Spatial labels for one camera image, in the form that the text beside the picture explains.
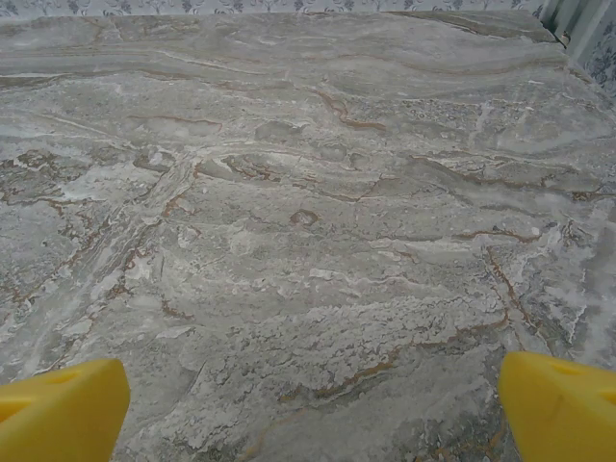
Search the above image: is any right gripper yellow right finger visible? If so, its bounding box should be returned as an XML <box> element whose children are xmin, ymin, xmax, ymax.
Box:
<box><xmin>497</xmin><ymin>350</ymin><xmax>616</xmax><ymax>462</ymax></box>

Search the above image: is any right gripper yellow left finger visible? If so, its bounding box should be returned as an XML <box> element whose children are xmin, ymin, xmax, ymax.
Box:
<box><xmin>0</xmin><ymin>357</ymin><xmax>132</xmax><ymax>462</ymax></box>

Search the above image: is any aluminium corner frame post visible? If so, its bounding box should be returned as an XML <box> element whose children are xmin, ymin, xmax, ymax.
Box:
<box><xmin>537</xmin><ymin>0</ymin><xmax>574</xmax><ymax>50</ymax></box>

